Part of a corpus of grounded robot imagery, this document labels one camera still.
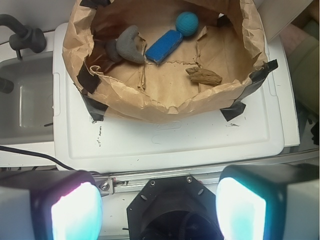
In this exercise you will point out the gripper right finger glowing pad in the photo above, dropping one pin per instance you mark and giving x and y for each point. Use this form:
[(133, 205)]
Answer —
[(269, 202)]

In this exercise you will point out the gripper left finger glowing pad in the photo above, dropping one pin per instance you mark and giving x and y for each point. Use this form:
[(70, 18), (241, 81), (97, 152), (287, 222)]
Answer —
[(49, 205)]

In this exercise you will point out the brown wood chip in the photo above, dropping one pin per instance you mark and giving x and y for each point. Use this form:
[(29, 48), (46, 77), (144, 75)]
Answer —
[(203, 76)]

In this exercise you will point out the white plastic bin lid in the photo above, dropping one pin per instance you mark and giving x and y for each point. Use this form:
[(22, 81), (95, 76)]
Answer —
[(125, 145)]

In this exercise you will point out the grey plastic sink basin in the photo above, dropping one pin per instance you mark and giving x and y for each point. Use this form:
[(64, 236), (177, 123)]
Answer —
[(26, 113)]

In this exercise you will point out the grey faucet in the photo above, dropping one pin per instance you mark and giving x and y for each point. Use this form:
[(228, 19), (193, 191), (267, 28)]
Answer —
[(24, 37)]

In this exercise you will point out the crumpled brown paper bag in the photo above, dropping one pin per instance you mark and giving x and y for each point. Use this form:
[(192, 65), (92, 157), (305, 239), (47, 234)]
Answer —
[(229, 41)]

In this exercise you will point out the light grey curved stone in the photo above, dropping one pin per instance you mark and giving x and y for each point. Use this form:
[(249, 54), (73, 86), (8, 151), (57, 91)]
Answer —
[(126, 46)]

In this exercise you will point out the blue rectangular sponge block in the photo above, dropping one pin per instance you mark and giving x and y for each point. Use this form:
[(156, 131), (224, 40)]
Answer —
[(164, 46)]

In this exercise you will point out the teal felt ball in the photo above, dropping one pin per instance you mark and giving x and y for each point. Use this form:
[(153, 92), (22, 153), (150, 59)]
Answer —
[(187, 23)]

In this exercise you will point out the black octagonal mount plate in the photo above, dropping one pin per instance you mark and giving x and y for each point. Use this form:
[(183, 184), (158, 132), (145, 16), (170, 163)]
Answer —
[(181, 212)]

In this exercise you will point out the aluminium extrusion rail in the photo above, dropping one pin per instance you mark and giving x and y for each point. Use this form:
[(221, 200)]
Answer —
[(135, 181)]

